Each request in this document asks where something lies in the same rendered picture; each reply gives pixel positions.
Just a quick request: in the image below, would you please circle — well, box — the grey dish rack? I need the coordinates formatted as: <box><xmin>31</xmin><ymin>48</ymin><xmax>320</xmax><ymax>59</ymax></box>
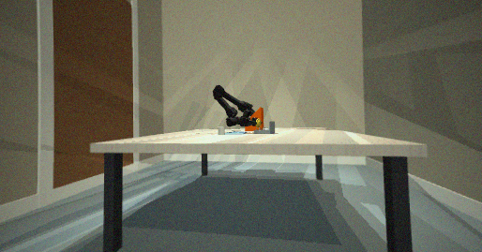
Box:
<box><xmin>254</xmin><ymin>121</ymin><xmax>275</xmax><ymax>134</ymax></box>

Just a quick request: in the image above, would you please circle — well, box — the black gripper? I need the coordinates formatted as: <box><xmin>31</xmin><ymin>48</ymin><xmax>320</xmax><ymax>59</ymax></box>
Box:
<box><xmin>239</xmin><ymin>117</ymin><xmax>258</xmax><ymax>126</ymax></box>

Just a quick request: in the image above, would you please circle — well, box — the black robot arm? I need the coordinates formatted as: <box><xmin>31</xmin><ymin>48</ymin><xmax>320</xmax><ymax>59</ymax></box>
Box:
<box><xmin>213</xmin><ymin>85</ymin><xmax>256</xmax><ymax>126</ymax></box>

